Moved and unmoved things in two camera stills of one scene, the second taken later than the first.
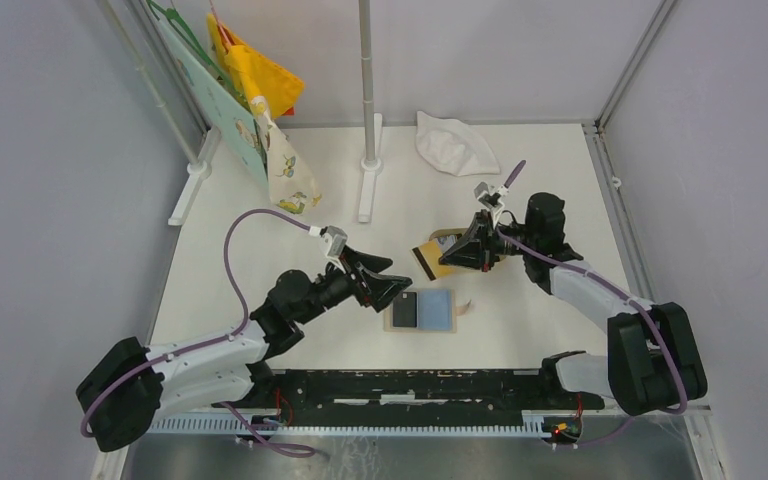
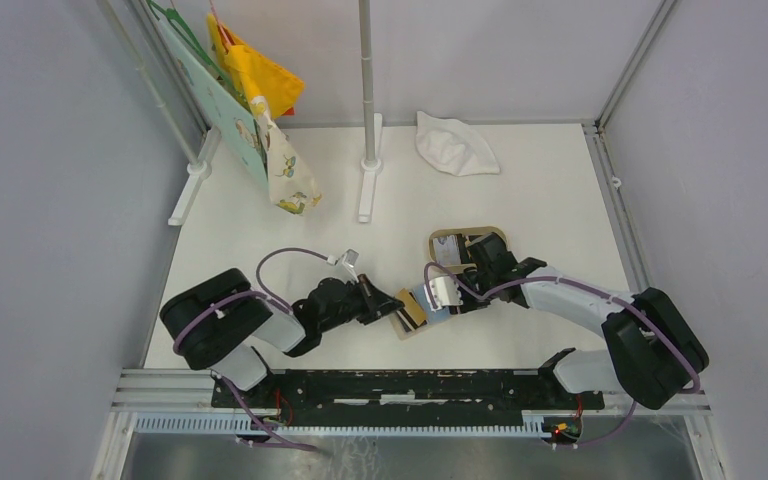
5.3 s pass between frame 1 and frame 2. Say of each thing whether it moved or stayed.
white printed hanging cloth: stayed
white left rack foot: stayed
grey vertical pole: stayed
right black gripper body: moved
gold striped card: moved
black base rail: stayed
